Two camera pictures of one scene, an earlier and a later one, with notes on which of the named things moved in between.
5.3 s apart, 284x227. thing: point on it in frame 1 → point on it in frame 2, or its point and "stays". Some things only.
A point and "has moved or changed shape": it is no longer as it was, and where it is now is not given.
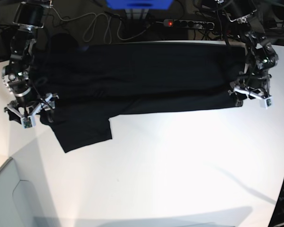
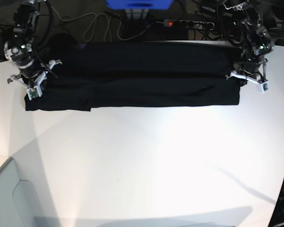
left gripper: (24, 108) → (33, 74)
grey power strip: (185, 23) stays
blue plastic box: (140, 4) stays
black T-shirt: (91, 83) has moved or changed shape
